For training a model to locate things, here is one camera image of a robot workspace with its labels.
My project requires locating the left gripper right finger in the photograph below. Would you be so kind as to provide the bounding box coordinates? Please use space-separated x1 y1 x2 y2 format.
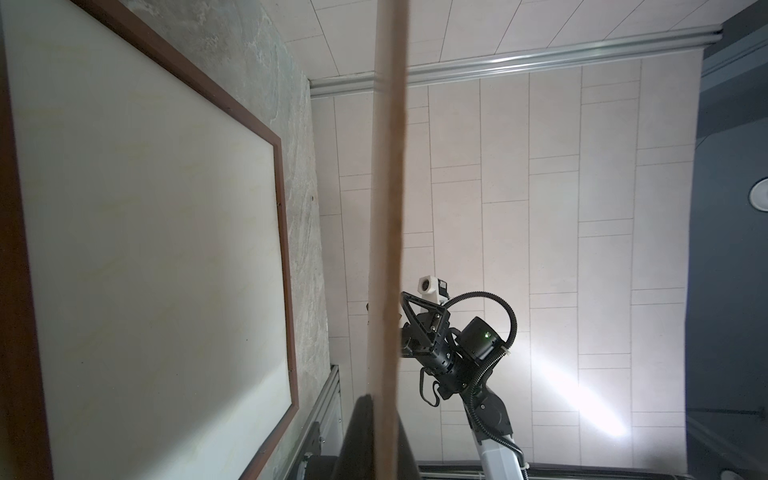
397 420 422 480

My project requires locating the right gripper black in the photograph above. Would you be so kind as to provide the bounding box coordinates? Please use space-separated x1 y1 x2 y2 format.
400 291 504 401

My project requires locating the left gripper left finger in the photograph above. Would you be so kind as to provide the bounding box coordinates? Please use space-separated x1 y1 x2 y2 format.
331 395 375 480

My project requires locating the brown backing board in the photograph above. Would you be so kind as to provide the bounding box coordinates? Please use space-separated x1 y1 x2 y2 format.
368 1 410 479

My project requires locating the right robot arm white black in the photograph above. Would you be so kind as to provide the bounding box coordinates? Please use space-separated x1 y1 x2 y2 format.
400 291 529 479

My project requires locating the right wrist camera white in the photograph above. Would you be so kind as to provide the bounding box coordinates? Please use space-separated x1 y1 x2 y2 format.
418 275 450 305

